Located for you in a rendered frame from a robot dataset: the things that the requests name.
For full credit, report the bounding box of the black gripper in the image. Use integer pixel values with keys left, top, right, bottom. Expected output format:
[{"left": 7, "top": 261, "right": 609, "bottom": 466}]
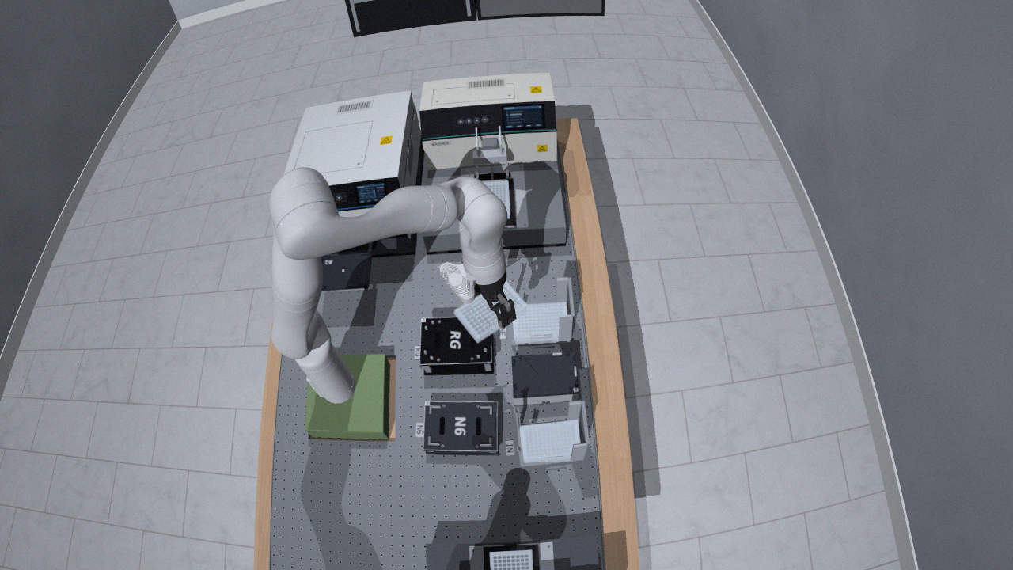
[{"left": 475, "top": 271, "right": 517, "bottom": 328}]

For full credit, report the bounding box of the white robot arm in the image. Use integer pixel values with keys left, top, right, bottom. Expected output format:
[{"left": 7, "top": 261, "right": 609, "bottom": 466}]
[{"left": 268, "top": 167, "right": 508, "bottom": 404}]

